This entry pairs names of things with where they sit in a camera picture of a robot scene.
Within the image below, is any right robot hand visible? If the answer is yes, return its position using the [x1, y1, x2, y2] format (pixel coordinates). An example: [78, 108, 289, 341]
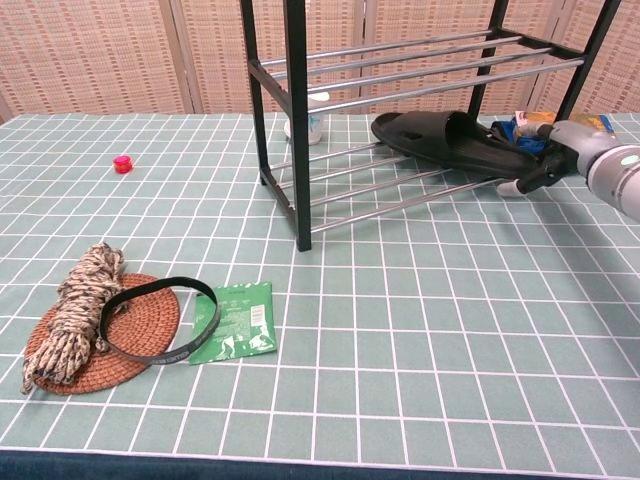
[497, 119, 619, 198]

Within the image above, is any black rubber slipper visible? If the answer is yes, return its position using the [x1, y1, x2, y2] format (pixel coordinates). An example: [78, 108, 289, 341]
[370, 110, 544, 178]

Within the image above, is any black metal shoe rack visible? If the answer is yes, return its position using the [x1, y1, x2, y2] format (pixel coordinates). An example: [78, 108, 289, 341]
[238, 0, 624, 253]

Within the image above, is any orange and blue carton box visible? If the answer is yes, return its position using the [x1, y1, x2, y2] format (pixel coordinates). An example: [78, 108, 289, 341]
[513, 110, 615, 137]

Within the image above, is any black and blue glove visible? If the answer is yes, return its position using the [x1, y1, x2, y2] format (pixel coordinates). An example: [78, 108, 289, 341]
[489, 119, 551, 157]

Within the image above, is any white plastic bottle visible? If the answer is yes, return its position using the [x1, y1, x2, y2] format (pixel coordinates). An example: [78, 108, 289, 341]
[283, 93, 331, 146]

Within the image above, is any green checked tablecloth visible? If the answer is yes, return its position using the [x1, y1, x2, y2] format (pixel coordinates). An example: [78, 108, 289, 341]
[0, 112, 640, 464]

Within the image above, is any green foil sachet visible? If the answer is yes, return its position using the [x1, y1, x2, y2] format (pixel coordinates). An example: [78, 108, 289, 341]
[188, 280, 279, 366]

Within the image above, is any black elastic headband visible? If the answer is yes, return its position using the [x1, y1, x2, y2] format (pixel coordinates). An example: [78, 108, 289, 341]
[99, 276, 223, 367]

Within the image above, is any round brown woven coaster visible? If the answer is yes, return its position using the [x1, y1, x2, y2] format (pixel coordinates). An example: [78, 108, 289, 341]
[23, 272, 182, 397]

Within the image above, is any woven bamboo folding screen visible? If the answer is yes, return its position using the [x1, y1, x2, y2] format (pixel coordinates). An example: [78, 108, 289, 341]
[0, 0, 640, 124]

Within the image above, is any beige braided rope bundle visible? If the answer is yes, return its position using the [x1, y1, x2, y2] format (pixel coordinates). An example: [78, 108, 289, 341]
[20, 242, 126, 396]

